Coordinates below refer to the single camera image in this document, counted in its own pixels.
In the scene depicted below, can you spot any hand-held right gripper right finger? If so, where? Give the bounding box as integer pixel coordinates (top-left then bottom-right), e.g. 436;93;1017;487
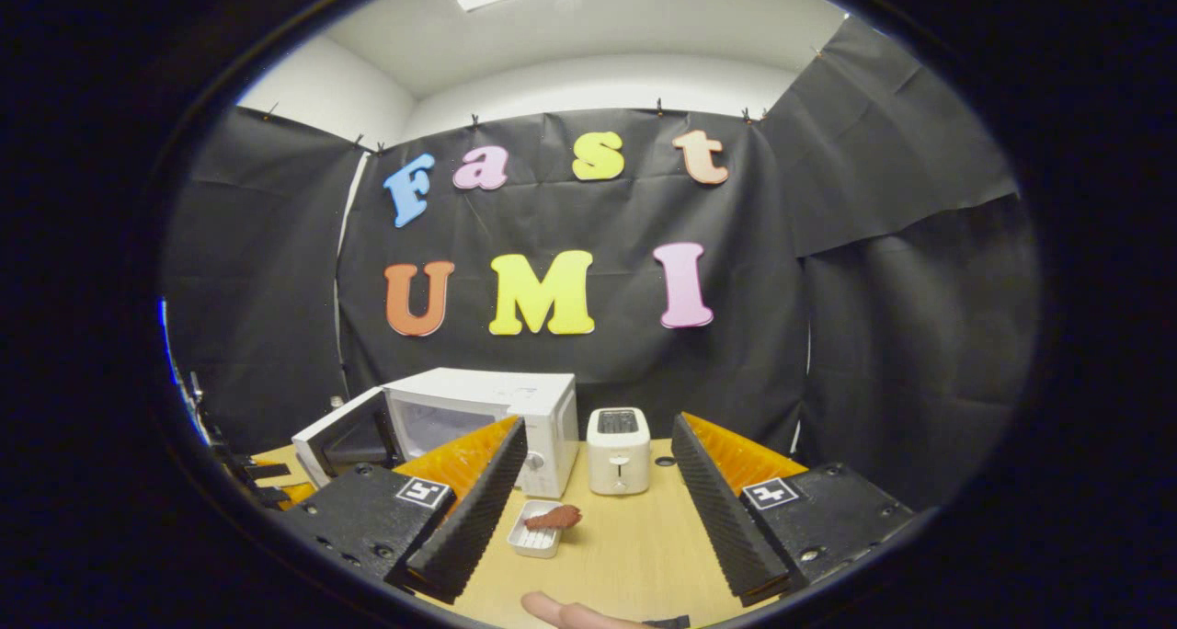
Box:
669;412;920;609

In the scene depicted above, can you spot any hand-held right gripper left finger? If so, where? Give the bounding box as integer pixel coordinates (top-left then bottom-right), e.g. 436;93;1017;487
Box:
276;416;530;605

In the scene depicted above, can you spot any reddish brown meat piece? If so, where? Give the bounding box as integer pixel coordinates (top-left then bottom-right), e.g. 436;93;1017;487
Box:
524;505;583;532

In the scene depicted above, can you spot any white microwave oven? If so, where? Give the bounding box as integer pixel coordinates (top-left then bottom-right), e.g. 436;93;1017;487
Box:
291;367;580;501

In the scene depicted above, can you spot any small white plastic tray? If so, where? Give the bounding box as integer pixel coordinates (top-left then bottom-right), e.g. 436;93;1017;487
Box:
508;499;564;559

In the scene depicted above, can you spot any cream white toaster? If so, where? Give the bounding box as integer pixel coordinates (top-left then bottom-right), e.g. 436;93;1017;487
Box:
586;406;652;497

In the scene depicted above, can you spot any black backdrop cloth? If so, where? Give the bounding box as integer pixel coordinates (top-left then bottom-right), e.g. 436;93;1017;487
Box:
158;15;1042;512

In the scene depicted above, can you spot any row of cloth clips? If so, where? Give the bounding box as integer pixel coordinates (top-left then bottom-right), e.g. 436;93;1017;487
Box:
265;44;824;152

